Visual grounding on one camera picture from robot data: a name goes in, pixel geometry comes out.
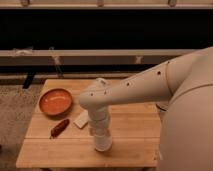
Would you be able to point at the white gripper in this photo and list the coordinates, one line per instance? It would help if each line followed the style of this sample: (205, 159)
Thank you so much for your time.
(99, 120)

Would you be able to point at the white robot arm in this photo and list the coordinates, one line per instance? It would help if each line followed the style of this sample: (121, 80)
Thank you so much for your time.
(186, 84)

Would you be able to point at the pale yellow sponge block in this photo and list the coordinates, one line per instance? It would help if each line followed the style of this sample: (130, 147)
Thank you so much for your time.
(82, 119)

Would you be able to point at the red-brown sausage toy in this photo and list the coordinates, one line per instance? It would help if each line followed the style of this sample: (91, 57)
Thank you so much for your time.
(59, 128)

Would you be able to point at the orange bowl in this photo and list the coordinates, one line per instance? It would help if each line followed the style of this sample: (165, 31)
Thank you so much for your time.
(55, 102)

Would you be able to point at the wooden table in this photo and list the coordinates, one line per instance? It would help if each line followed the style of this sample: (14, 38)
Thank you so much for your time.
(135, 129)

